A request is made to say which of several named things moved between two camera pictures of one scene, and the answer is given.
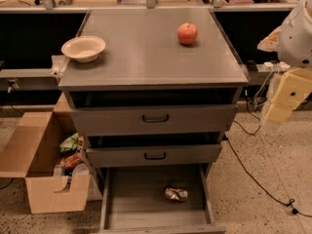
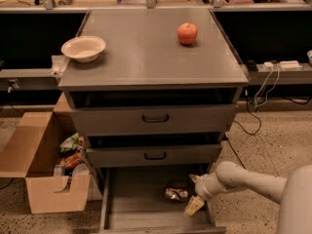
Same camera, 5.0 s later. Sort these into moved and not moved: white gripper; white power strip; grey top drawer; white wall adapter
Moved: white gripper
Not moved: white wall adapter; white power strip; grey top drawer
